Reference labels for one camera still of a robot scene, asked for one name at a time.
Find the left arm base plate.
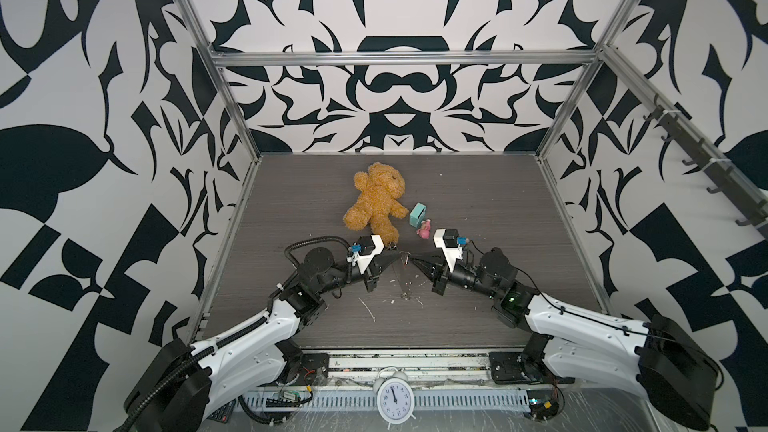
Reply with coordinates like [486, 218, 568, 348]
[275, 353, 330, 386]

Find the white cable duct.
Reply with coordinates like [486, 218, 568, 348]
[239, 387, 534, 413]

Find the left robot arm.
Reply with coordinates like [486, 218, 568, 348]
[118, 235, 401, 431]

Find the brown teddy bear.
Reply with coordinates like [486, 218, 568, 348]
[343, 162, 409, 247]

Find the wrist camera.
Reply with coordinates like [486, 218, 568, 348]
[433, 229, 469, 272]
[348, 235, 385, 275]

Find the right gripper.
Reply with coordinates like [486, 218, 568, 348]
[411, 252, 502, 303]

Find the black remote control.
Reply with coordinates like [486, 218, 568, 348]
[207, 400, 237, 424]

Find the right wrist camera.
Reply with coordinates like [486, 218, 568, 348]
[433, 229, 469, 272]

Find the teal toy block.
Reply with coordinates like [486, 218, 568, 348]
[409, 203, 426, 229]

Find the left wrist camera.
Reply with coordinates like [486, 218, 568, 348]
[348, 235, 385, 275]

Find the white alarm clock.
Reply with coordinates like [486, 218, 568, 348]
[373, 366, 415, 426]

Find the pink toy figure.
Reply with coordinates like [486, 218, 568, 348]
[417, 219, 431, 240]

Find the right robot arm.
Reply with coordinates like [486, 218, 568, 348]
[410, 248, 722, 431]

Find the green electronics module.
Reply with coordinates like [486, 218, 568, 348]
[524, 389, 564, 423]

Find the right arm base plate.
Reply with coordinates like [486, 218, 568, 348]
[488, 351, 575, 385]

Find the small circuit board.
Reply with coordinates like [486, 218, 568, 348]
[265, 389, 314, 408]

